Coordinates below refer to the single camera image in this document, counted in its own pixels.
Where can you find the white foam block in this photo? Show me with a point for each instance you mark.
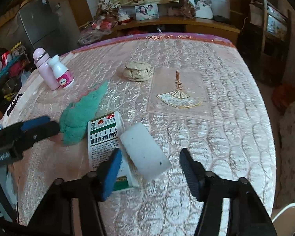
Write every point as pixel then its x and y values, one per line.
pixel 145 150

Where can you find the grey refrigerator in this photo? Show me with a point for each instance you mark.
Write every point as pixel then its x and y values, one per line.
pixel 41 24

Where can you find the pink quilted mattress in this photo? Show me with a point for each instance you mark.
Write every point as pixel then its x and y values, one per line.
pixel 186 132

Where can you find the printed white cushion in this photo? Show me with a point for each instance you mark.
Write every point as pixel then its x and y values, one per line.
pixel 201 8

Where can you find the white bag black print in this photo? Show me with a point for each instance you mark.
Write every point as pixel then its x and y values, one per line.
pixel 12 108

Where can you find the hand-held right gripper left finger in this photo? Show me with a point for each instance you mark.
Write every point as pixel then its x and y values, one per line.
pixel 110 174

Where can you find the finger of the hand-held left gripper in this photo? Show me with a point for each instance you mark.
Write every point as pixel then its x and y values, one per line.
pixel 44 132
pixel 36 123

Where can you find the beige crumpled cloth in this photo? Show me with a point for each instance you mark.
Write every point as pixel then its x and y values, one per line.
pixel 137 71

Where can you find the white pill bottle pink label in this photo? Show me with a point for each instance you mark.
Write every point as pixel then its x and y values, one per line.
pixel 61 73

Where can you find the pile of assorted household items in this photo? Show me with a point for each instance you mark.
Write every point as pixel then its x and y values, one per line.
pixel 9 66

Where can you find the pale blue cloth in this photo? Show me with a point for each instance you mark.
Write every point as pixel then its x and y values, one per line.
pixel 12 189

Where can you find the green cloth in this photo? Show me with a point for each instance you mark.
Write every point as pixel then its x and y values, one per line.
pixel 76 118

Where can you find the red cloth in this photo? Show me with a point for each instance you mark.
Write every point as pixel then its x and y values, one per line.
pixel 284 98

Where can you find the white green medicine box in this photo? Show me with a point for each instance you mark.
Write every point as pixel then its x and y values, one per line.
pixel 102 140

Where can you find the dark wooden chair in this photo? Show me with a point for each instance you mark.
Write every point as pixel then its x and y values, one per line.
pixel 265 41

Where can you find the floral patterned cushion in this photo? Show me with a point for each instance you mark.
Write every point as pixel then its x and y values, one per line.
pixel 292 147

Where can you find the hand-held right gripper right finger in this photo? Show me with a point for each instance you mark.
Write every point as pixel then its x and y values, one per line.
pixel 191 174

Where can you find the white round bin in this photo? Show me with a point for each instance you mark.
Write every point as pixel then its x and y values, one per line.
pixel 286 213

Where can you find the framed photo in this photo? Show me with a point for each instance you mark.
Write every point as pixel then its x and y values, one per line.
pixel 146 11

